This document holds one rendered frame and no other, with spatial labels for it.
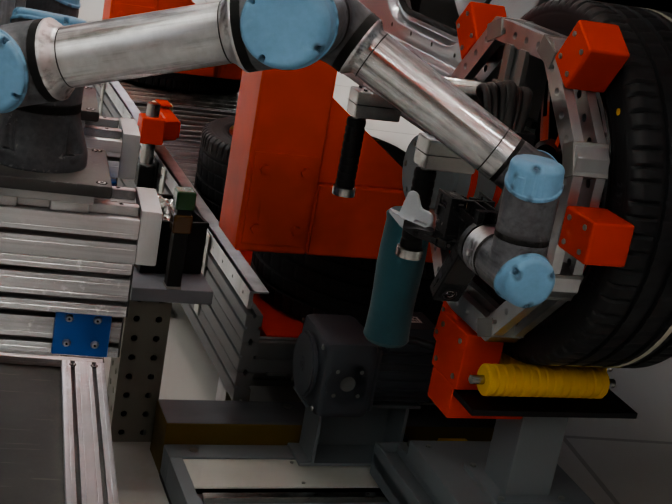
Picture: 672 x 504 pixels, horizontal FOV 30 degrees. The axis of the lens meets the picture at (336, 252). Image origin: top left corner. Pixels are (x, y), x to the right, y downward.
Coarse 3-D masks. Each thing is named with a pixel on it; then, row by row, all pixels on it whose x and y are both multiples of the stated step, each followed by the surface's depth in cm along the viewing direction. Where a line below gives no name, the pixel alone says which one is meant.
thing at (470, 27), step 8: (472, 8) 235; (480, 8) 235; (488, 8) 236; (496, 8) 237; (504, 8) 237; (464, 16) 237; (472, 16) 234; (480, 16) 234; (488, 16) 235; (504, 16) 236; (456, 24) 240; (464, 24) 237; (472, 24) 234; (480, 24) 233; (464, 32) 237; (472, 32) 233; (480, 32) 233; (464, 40) 236; (472, 40) 233; (464, 48) 236; (464, 56) 236
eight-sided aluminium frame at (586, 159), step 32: (512, 32) 219; (544, 32) 216; (480, 64) 232; (544, 64) 207; (576, 96) 205; (576, 128) 198; (576, 160) 196; (608, 160) 198; (576, 192) 198; (480, 288) 237; (576, 288) 204; (480, 320) 223; (512, 320) 213
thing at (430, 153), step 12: (420, 144) 198; (432, 144) 196; (420, 156) 198; (432, 156) 196; (444, 156) 197; (456, 156) 198; (432, 168) 197; (444, 168) 198; (456, 168) 198; (468, 168) 199
